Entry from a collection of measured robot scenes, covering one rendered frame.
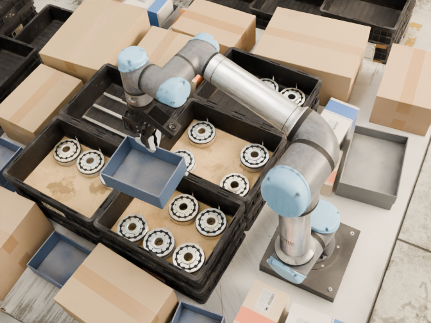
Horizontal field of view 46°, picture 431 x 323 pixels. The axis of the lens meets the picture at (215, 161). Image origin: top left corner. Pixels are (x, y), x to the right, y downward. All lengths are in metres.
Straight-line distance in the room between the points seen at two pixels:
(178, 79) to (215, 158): 0.65
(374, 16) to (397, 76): 0.87
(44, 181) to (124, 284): 0.53
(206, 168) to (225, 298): 0.46
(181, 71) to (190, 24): 1.04
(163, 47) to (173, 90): 0.99
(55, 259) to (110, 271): 0.32
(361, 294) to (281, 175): 0.74
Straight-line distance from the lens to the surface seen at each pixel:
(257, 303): 1.64
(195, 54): 1.28
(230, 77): 1.25
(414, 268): 2.63
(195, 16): 2.31
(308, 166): 1.14
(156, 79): 1.24
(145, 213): 1.74
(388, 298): 2.54
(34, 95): 2.16
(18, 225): 1.78
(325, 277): 1.72
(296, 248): 1.40
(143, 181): 1.52
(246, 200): 1.61
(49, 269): 1.89
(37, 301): 1.87
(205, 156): 1.83
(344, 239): 1.78
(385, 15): 2.93
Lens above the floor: 2.33
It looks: 56 degrees down
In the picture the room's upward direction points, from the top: 7 degrees counter-clockwise
